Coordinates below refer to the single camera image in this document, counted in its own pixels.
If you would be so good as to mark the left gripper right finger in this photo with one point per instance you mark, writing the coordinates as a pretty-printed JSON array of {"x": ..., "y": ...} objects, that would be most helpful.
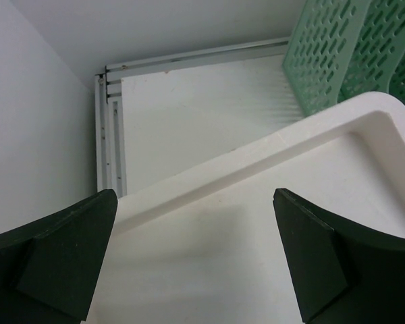
[{"x": 342, "y": 271}]

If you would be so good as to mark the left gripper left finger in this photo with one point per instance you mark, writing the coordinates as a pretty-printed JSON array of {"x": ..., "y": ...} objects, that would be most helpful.
[{"x": 49, "y": 268}]

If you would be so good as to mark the green four-slot file organizer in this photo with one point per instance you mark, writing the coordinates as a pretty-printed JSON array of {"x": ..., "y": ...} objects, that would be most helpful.
[{"x": 341, "y": 49}]

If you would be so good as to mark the aluminium table frame rail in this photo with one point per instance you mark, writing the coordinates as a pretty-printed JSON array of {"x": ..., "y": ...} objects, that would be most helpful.
[{"x": 108, "y": 104}]

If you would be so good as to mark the white plastic drawer unit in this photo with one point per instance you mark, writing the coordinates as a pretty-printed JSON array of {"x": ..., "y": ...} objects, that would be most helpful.
[{"x": 203, "y": 246}]

